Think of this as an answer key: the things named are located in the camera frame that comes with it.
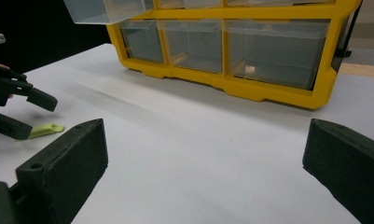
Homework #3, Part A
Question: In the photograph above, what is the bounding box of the clear plastic drawer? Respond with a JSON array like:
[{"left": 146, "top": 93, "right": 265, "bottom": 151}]
[{"left": 62, "top": 0, "right": 155, "bottom": 26}]

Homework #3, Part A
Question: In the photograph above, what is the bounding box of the light green plastic clip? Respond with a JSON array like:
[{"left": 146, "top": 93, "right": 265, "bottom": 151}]
[{"left": 15, "top": 122, "right": 65, "bottom": 141}]

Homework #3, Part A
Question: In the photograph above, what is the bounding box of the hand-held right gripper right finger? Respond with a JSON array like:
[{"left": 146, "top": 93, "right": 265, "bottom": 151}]
[{"left": 301, "top": 118, "right": 374, "bottom": 224}]

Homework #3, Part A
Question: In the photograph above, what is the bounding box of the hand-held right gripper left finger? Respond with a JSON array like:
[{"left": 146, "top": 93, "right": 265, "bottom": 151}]
[{"left": 15, "top": 118, "right": 109, "bottom": 224}]

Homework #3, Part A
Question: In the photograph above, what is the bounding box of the yellow black drawer organizer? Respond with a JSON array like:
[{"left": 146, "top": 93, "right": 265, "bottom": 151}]
[{"left": 105, "top": 0, "right": 363, "bottom": 110}]

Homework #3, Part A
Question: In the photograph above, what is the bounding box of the wooden table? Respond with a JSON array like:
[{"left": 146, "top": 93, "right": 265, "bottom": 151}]
[{"left": 339, "top": 62, "right": 374, "bottom": 79}]

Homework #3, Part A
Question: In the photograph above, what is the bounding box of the grid of clear drawers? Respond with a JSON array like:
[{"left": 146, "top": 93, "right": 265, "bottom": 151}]
[{"left": 118, "top": 0, "right": 337, "bottom": 91}]

